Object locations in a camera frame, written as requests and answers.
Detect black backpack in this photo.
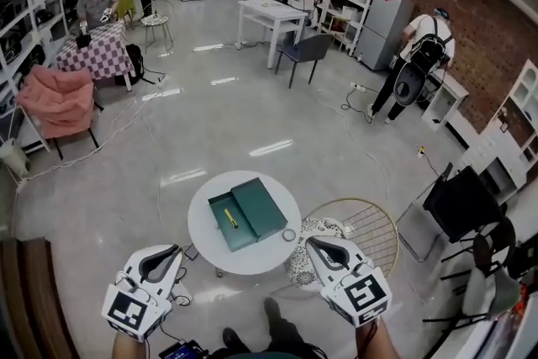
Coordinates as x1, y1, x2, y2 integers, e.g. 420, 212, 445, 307
113, 42, 146, 93

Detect white floor cable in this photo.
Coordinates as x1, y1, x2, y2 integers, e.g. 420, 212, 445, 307
14, 75, 171, 194

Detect gold wire chair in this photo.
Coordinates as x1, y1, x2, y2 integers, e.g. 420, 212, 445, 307
268, 197, 400, 299

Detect checkered cloth table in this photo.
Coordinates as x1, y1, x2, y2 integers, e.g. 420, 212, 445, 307
55, 18, 138, 83

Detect brown wooden panel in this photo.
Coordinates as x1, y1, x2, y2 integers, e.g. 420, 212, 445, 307
0, 237, 81, 359

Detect person's right forearm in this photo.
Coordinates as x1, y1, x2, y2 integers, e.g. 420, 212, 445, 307
355, 317, 403, 359

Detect white bin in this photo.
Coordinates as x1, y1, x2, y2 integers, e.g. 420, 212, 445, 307
0, 138, 31, 177

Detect white rectangular table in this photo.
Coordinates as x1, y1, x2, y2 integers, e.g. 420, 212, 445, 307
237, 0, 309, 71

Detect person's black trousers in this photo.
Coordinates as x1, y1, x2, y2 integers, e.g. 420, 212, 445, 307
251, 314, 324, 359

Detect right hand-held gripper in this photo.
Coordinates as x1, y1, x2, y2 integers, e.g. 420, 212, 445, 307
305, 236, 393, 329

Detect pink cloth covered chair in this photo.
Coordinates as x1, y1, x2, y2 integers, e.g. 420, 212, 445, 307
15, 65, 102, 161

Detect person's left black shoe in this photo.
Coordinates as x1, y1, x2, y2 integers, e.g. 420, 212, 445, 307
221, 326, 252, 356

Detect grey blue chair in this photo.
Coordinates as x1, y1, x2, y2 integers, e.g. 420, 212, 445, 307
275, 33, 335, 89

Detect black device with blue screen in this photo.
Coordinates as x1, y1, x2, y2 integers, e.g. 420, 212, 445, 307
158, 339, 211, 359

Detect green box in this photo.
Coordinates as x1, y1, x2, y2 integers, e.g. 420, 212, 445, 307
207, 176, 290, 253

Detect white arched cabinet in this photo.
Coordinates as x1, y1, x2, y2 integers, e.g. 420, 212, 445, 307
457, 58, 538, 203

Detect person's right black shoe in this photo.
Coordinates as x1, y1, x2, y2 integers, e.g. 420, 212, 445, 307
263, 297, 282, 325

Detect round white side table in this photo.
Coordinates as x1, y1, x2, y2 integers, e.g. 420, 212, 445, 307
187, 170, 301, 279

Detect grey refrigerator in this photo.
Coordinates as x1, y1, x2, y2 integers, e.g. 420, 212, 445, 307
355, 0, 415, 71

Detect low white cabinet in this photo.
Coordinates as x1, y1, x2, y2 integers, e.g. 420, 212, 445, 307
421, 73, 470, 134

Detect floral patterned seat cushion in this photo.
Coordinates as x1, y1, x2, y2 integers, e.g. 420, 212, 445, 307
285, 216, 365, 289

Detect yellow cloth chair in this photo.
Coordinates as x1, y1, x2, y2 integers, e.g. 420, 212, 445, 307
113, 0, 138, 30

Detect white wire stool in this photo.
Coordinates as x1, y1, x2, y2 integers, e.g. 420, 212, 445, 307
140, 12, 174, 55

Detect dark chair with grey cushion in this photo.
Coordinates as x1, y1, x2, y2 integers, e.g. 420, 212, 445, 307
422, 216, 522, 333

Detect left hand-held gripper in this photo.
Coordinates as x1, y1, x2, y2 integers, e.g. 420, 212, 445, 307
100, 244, 185, 344

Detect black floor cable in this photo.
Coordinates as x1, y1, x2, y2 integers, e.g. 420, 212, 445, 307
340, 87, 377, 125

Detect person's left forearm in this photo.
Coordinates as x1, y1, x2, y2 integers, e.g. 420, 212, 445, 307
112, 331, 148, 359

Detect person's black shoe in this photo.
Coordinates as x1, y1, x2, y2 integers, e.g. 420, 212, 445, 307
221, 326, 252, 356
263, 297, 282, 325

